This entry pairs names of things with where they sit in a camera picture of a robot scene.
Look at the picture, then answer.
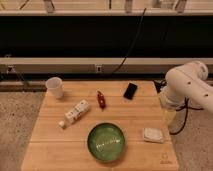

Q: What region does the red small object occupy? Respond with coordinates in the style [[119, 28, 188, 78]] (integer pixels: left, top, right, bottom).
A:
[[97, 91, 106, 109]]

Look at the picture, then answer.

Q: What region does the wall power outlet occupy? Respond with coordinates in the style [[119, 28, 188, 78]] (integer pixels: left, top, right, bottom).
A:
[[97, 66, 102, 73]]

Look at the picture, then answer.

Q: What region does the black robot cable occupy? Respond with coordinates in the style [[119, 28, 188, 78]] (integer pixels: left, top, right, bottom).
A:
[[153, 79, 205, 136]]

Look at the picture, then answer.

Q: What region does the white plastic bottle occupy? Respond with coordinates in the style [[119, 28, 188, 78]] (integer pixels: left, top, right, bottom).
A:
[[59, 100, 90, 129]]

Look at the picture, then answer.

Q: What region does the black smartphone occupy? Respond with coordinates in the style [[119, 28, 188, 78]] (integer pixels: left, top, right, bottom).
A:
[[124, 83, 138, 100]]

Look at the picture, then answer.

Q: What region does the green ceramic bowl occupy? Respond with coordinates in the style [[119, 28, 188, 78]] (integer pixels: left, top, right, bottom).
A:
[[87, 123, 126, 163]]

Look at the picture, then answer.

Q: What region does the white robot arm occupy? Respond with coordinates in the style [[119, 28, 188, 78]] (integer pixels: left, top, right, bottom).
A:
[[159, 61, 213, 125]]

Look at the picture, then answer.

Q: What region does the black power cable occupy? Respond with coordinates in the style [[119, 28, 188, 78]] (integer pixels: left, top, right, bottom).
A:
[[111, 7, 147, 74]]

